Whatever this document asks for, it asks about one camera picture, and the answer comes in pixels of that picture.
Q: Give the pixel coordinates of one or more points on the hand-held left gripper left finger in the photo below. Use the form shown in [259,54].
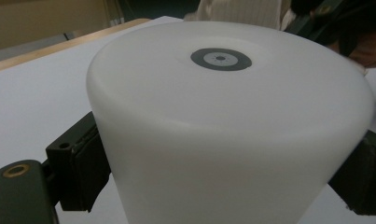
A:
[80,168]

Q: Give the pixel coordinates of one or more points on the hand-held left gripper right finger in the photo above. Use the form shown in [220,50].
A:
[366,180]

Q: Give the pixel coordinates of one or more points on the beige quilted cloth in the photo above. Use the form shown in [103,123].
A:
[238,12]

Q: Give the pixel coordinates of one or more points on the white plastic cylinder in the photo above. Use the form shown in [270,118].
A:
[226,130]

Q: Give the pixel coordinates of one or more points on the white table sheet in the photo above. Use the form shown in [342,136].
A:
[36,102]

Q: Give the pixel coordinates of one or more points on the wooden table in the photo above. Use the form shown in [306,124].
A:
[52,49]

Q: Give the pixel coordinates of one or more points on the light wooden cabinet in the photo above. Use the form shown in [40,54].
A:
[45,21]

